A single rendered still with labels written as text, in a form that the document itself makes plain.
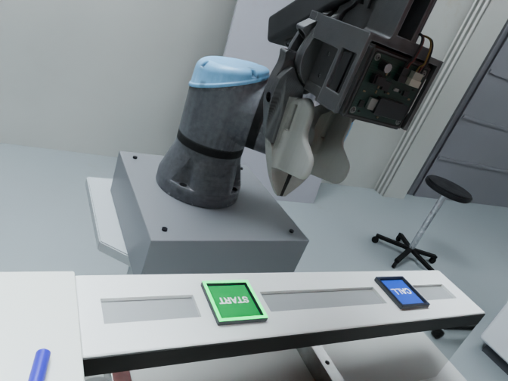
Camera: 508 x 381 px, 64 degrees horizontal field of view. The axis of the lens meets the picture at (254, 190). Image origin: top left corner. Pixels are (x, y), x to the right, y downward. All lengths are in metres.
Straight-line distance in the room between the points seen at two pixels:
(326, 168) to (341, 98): 0.09
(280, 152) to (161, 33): 2.36
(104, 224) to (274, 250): 0.29
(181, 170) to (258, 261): 0.19
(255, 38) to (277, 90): 2.28
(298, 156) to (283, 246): 0.38
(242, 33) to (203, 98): 1.93
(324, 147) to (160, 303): 0.21
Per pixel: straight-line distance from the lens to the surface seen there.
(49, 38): 2.61
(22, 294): 0.40
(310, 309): 0.48
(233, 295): 0.44
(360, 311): 0.53
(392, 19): 0.28
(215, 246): 0.62
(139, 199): 0.66
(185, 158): 0.67
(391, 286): 0.60
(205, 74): 0.63
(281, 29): 0.38
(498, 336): 2.59
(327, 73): 0.31
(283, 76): 0.32
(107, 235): 0.72
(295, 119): 0.33
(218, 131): 0.64
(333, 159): 0.34
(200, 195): 0.67
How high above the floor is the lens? 1.24
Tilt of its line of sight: 24 degrees down
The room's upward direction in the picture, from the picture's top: 22 degrees clockwise
